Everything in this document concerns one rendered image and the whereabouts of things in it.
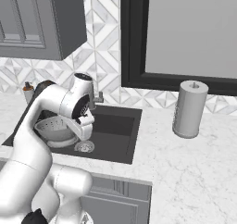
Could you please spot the black framed window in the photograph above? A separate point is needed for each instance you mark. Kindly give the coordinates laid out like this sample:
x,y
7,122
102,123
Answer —
x,y
191,33

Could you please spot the grey wall cupboard door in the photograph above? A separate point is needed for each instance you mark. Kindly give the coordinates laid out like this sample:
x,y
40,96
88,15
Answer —
x,y
27,18

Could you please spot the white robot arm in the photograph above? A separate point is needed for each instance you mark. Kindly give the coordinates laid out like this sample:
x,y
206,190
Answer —
x,y
34,126

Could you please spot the grey base cupboard door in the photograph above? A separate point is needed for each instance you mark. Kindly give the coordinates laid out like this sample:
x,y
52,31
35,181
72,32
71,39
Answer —
x,y
114,210

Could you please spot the grey drawer front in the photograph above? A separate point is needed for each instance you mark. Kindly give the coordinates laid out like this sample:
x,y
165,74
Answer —
x,y
123,187

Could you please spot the grey wall cupboard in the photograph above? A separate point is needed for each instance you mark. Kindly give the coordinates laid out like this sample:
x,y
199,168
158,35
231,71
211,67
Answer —
x,y
68,21

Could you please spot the grey paper towel roll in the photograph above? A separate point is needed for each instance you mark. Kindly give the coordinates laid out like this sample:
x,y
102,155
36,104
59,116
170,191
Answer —
x,y
189,110

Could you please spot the grey sink faucet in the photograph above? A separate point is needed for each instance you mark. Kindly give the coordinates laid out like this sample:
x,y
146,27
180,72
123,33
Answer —
x,y
98,97

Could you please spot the round metal sink drain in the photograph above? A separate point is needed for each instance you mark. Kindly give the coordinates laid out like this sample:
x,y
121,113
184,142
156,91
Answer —
x,y
84,146

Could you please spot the soap bottle with orange top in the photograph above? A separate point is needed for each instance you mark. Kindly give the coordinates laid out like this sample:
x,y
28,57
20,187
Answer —
x,y
28,90

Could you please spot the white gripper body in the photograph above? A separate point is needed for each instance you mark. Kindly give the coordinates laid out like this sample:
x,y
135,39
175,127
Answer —
x,y
82,131

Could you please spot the white colander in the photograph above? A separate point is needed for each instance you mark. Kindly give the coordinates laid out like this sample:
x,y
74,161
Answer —
x,y
51,127

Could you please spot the dark sink basin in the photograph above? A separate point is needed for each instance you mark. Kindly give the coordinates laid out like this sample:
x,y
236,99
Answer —
x,y
117,135

